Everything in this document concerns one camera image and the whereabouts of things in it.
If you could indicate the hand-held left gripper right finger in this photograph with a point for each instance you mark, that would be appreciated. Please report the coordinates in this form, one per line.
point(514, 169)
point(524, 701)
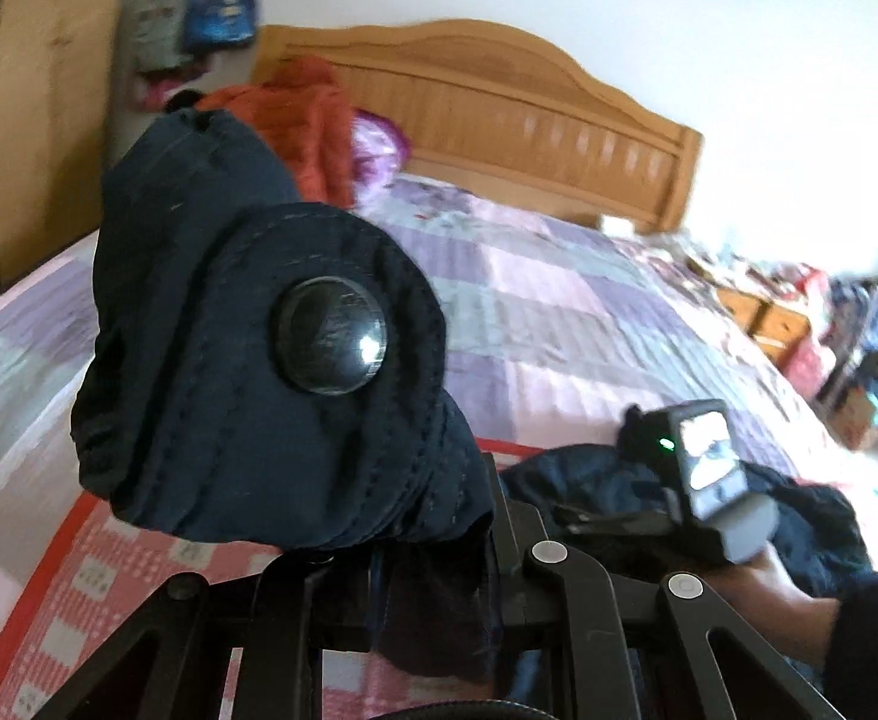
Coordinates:
point(596, 615)

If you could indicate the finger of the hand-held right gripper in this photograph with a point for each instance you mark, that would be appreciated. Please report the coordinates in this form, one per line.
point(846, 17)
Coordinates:
point(626, 523)

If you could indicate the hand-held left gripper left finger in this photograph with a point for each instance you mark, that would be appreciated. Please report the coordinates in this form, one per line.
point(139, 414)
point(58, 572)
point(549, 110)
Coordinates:
point(176, 615)

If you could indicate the navy padded jacket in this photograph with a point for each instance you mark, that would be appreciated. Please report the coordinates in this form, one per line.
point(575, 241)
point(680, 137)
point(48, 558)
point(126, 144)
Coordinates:
point(221, 315)

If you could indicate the person's right forearm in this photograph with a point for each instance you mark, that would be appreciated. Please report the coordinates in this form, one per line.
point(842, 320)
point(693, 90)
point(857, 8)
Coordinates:
point(877, 652)

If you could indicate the pile of blue clothes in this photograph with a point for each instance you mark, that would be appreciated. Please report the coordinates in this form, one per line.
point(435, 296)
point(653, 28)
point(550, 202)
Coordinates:
point(859, 319)

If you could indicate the person's right hand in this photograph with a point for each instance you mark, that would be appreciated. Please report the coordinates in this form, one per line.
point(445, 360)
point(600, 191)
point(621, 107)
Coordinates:
point(776, 600)

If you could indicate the red checked mat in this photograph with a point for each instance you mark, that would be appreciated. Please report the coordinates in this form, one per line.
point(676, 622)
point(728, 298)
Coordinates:
point(109, 585)

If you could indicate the pink plastic bag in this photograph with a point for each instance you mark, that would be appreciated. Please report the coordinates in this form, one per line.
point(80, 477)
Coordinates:
point(806, 364)

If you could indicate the cardboard box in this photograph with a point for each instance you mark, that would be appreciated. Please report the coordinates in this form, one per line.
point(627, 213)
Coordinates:
point(866, 416)

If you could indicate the clutter on nightstands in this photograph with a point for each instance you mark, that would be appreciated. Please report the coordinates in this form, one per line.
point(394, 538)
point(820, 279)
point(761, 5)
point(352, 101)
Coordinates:
point(731, 266)

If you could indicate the red gift bag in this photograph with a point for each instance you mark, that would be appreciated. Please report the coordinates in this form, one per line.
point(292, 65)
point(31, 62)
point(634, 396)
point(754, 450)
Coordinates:
point(812, 286)

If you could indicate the pastel patchwork quilt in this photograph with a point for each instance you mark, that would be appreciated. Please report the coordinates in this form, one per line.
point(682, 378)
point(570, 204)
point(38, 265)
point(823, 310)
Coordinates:
point(559, 315)

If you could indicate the wooden bed headboard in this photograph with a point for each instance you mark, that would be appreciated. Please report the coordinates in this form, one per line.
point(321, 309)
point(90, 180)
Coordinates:
point(499, 105)

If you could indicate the purple floral pillow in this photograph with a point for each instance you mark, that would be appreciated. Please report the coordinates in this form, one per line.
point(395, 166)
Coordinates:
point(379, 157)

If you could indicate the orange puffer jacket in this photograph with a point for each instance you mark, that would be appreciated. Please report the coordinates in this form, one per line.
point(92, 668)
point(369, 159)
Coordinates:
point(311, 120)

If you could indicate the pink hanging bag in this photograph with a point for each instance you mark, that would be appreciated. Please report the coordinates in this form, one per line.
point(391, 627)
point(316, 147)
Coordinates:
point(169, 86)

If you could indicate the wooden wardrobe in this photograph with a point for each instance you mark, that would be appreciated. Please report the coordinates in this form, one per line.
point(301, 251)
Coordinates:
point(34, 105)

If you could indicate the grey hanging bag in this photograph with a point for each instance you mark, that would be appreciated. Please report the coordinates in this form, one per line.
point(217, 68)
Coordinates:
point(158, 30)

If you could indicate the blue printed hanging bag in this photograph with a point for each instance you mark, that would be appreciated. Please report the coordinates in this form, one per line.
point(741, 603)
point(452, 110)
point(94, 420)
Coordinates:
point(221, 15)

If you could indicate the white wall plug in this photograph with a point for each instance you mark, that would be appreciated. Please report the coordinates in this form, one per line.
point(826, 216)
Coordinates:
point(617, 225)

